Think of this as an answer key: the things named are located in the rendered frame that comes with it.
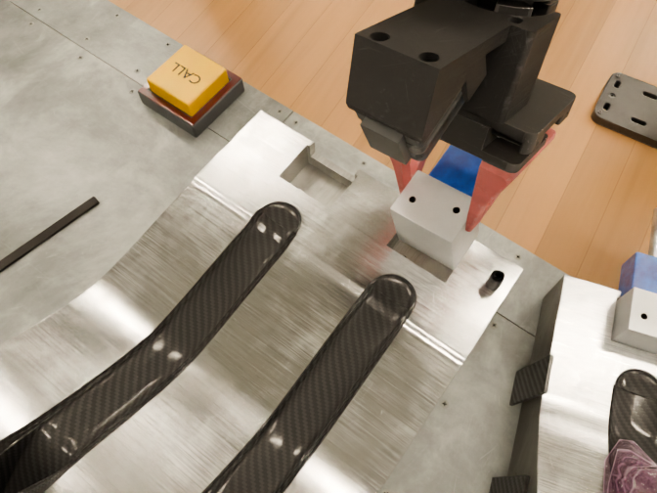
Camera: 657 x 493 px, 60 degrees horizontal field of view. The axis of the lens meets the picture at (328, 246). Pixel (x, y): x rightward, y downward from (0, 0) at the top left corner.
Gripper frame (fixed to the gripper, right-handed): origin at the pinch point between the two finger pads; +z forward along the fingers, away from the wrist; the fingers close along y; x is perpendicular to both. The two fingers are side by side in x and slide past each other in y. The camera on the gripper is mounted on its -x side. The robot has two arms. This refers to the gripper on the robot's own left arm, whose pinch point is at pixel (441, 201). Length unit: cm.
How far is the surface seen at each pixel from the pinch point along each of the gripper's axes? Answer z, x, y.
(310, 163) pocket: 5.6, 3.1, -13.9
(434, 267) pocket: 8.0, 2.1, 0.3
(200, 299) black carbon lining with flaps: 9.6, -12.1, -11.9
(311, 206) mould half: 5.1, -1.9, -9.7
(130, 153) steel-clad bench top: 11.5, -2.2, -33.2
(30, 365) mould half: 9.7, -23.6, -15.9
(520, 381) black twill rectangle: 14.5, 2.2, 10.3
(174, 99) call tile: 6.4, 2.8, -31.5
